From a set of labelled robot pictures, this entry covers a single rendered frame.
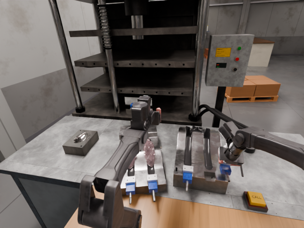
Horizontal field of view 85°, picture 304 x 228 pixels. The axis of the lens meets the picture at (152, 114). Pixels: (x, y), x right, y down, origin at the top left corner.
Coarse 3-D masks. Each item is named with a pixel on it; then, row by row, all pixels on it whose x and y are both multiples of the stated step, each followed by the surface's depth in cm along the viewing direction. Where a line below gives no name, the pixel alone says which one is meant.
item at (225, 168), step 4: (220, 164) 82; (224, 164) 81; (228, 164) 81; (220, 168) 81; (224, 168) 79; (228, 168) 79; (224, 172) 78; (228, 172) 78; (228, 176) 75; (228, 180) 74
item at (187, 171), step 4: (184, 168) 83; (188, 168) 83; (192, 168) 83; (184, 172) 83; (188, 172) 82; (192, 172) 82; (184, 176) 80; (188, 176) 80; (184, 180) 80; (188, 180) 79; (188, 184) 78
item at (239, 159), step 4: (220, 148) 77; (228, 148) 71; (220, 152) 76; (228, 152) 71; (220, 156) 75; (224, 156) 74; (228, 156) 72; (232, 156) 71; (236, 156) 70; (240, 156) 74; (220, 160) 74; (224, 160) 74; (228, 160) 73; (232, 160) 73; (236, 160) 73; (240, 160) 73
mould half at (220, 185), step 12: (180, 132) 109; (192, 132) 108; (204, 132) 121; (216, 132) 107; (180, 144) 104; (192, 144) 103; (216, 144) 101; (180, 156) 96; (192, 156) 96; (216, 156) 95; (180, 168) 87; (204, 168) 86; (216, 168) 86; (180, 180) 85; (192, 180) 83; (204, 180) 81; (216, 180) 80; (216, 192) 83
